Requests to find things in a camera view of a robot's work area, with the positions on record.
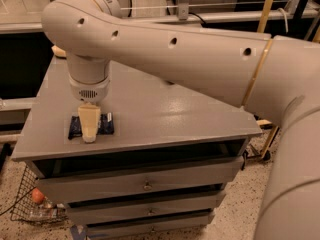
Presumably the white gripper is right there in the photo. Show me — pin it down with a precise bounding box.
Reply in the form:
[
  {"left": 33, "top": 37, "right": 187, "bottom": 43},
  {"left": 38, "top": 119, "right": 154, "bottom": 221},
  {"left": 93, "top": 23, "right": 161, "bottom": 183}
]
[{"left": 69, "top": 77, "right": 110, "bottom": 143}]

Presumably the dark blue rxbar wrapper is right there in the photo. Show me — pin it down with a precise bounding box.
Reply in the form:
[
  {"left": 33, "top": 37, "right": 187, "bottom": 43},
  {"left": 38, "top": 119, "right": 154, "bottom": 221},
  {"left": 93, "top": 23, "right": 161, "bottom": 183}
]
[{"left": 68, "top": 112, "right": 114, "bottom": 140}]

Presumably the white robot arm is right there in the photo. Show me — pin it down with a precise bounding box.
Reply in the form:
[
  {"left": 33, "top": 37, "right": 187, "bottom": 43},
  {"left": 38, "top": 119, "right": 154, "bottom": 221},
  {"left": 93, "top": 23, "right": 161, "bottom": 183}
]
[{"left": 41, "top": 0, "right": 320, "bottom": 240}]

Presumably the yellow sponge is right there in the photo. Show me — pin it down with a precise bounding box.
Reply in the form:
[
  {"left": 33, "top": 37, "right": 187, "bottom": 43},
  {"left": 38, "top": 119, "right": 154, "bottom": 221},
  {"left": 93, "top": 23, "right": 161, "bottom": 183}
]
[{"left": 51, "top": 45, "right": 66, "bottom": 58}]

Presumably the top grey drawer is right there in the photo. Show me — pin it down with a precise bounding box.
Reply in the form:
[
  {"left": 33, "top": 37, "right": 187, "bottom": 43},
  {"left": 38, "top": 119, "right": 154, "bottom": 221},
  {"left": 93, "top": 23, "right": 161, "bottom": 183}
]
[{"left": 37, "top": 156, "right": 243, "bottom": 203}]

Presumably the grey drawer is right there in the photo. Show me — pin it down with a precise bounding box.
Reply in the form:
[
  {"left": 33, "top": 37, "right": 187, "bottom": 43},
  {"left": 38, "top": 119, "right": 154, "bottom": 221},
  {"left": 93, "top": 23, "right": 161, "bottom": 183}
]
[
  {"left": 37, "top": 156, "right": 243, "bottom": 203},
  {"left": 86, "top": 209, "right": 214, "bottom": 239},
  {"left": 67, "top": 189, "right": 226, "bottom": 225}
]

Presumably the grey drawer cabinet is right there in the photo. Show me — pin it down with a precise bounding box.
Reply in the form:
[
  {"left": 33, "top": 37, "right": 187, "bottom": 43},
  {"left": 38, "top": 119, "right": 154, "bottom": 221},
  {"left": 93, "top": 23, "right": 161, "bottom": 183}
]
[{"left": 10, "top": 55, "right": 263, "bottom": 239}]

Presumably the red apple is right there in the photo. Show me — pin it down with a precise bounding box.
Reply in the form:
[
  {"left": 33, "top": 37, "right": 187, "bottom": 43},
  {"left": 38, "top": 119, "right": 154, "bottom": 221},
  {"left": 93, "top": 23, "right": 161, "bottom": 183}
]
[{"left": 31, "top": 188, "right": 45, "bottom": 204}]

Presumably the middle grey drawer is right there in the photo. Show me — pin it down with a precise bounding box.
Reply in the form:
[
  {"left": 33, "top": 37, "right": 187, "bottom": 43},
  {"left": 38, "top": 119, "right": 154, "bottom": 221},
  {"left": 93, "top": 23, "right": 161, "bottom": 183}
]
[{"left": 67, "top": 189, "right": 226, "bottom": 225}]

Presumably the clear plastic bottle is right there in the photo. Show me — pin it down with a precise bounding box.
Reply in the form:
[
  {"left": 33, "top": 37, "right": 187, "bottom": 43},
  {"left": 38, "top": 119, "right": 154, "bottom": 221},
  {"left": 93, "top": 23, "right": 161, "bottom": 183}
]
[{"left": 29, "top": 206, "right": 65, "bottom": 221}]

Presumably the bottom grey drawer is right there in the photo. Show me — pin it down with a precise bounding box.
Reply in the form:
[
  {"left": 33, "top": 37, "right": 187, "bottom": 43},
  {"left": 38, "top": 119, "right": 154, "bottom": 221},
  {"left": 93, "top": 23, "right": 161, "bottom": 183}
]
[{"left": 86, "top": 209, "right": 214, "bottom": 239}]

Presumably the yellow wooden stand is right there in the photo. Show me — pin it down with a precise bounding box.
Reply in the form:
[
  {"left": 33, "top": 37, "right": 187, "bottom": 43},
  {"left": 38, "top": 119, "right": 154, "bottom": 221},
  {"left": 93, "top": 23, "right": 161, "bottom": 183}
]
[{"left": 257, "top": 0, "right": 279, "bottom": 161}]

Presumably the black wire basket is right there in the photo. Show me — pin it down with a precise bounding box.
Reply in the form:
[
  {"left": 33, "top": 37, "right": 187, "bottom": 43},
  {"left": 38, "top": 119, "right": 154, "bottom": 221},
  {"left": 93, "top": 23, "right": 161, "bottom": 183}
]
[{"left": 10, "top": 167, "right": 67, "bottom": 225}]

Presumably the black cable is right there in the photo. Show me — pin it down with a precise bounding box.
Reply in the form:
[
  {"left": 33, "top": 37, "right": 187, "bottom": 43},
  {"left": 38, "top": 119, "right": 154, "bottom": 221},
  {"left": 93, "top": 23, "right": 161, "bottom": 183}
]
[{"left": 188, "top": 12, "right": 208, "bottom": 26}]

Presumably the metal railing frame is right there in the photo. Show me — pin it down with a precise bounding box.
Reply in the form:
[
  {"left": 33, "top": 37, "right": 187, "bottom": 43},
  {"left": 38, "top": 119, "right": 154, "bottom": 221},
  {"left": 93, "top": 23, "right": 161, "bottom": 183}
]
[{"left": 0, "top": 0, "right": 320, "bottom": 40}]

